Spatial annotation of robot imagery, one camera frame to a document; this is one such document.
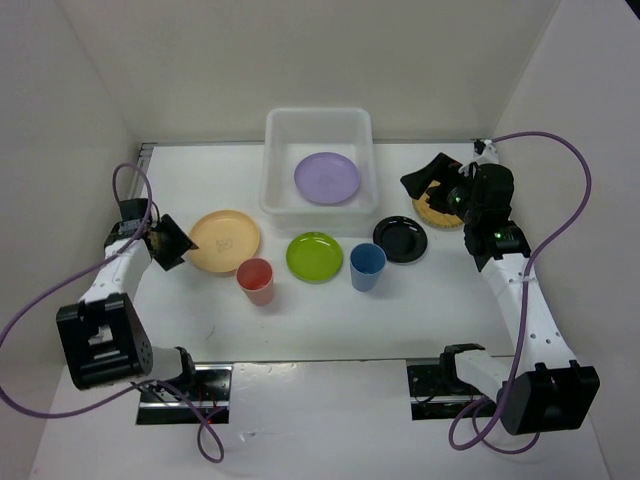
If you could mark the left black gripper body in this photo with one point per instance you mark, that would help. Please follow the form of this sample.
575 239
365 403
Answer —
156 229

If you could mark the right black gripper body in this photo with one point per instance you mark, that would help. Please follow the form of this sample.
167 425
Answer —
459 202

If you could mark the orange plastic plate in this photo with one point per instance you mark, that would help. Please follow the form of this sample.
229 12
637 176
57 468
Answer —
224 239

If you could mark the purple plastic plate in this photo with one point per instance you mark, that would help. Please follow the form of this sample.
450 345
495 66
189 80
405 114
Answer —
327 178

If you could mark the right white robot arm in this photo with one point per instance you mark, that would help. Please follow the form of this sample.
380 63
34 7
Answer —
545 389

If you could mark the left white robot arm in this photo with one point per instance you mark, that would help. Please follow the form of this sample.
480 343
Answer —
103 338

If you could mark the clear plastic bin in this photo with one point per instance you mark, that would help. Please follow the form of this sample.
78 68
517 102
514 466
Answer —
294 133

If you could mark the round woven bamboo coaster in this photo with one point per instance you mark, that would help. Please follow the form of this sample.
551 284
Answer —
434 218

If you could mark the black plastic plate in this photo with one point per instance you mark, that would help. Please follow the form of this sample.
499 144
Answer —
401 238

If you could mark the red plastic cup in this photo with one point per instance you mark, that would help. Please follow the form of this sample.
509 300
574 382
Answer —
255 278

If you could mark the blue plastic cup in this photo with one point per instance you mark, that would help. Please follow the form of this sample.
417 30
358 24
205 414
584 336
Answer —
367 261

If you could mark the green plastic plate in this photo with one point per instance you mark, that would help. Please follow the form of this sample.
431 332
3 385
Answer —
314 257

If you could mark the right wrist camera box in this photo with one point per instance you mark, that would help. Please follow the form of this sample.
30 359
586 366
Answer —
485 151

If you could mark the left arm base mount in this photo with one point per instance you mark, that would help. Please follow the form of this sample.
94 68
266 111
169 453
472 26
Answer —
210 395

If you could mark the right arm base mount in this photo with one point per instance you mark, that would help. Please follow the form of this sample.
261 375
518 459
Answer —
430 397

